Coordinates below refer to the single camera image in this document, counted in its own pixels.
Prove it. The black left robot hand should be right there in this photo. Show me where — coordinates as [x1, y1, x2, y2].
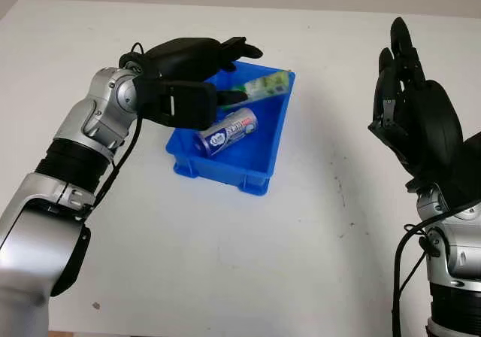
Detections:
[141, 35, 264, 108]

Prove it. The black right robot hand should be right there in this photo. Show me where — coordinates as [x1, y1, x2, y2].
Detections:
[368, 17, 465, 187]

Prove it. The green toothpaste box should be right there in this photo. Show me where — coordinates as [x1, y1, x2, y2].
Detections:
[221, 70, 291, 111]

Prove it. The silver blue can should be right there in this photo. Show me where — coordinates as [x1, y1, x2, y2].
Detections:
[193, 107, 259, 156]

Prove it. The blue plastic tray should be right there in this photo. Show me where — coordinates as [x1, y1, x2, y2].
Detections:
[165, 61, 297, 197]

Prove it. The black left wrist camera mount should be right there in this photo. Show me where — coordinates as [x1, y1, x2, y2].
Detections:
[133, 75, 219, 130]

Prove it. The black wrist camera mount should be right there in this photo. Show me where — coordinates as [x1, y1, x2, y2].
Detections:
[449, 129, 481, 210]
[133, 75, 219, 130]

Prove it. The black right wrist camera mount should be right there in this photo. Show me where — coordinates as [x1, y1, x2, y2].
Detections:
[449, 129, 481, 210]

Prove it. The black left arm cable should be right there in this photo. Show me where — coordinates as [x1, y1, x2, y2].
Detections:
[88, 42, 150, 217]

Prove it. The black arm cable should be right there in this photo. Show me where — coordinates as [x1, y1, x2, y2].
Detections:
[88, 42, 150, 217]
[390, 208, 452, 337]

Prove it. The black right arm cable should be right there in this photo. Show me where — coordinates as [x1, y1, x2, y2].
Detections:
[390, 208, 452, 337]

